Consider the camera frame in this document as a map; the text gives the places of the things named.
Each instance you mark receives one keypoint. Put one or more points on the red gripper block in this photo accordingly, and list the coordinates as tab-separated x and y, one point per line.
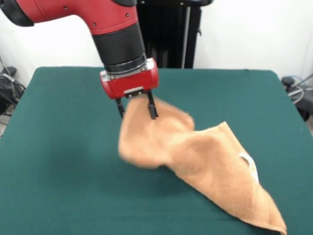
132	84

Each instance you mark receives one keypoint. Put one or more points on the orange terry towel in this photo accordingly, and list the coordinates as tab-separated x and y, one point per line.
207	159

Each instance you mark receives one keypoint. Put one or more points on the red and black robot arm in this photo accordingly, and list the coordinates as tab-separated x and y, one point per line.
115	24

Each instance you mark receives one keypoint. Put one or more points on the dark green tablecloth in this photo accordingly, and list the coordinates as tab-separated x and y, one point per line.
61	147

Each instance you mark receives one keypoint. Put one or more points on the grey chair base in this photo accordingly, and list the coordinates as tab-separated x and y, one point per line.
9	90
305	102

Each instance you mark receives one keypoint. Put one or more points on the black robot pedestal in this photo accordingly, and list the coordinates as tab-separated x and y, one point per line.
171	36

